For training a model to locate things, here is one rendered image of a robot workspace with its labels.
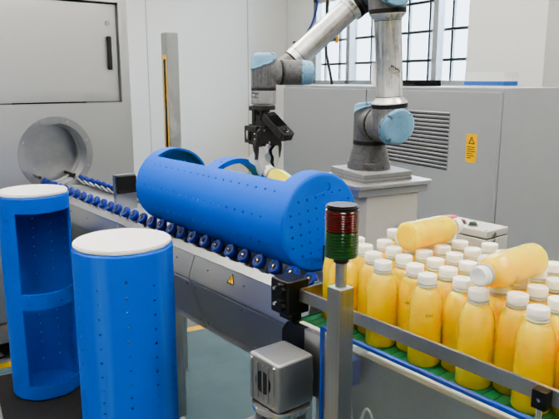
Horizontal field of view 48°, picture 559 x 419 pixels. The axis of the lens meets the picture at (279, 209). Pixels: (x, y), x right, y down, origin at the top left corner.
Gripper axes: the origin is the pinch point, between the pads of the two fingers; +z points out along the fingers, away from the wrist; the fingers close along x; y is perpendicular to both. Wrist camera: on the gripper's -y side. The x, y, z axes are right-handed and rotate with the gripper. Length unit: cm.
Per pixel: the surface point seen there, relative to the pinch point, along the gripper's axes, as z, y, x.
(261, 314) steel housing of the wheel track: 38.9, -13.7, 12.7
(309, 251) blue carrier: 19.3, -23.8, 3.5
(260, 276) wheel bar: 28.6, -10.6, 10.7
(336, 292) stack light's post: 11, -69, 37
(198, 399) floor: 121, 86, -25
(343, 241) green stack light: 1, -71, 37
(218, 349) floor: 121, 127, -63
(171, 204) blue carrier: 14.2, 36.3, 13.4
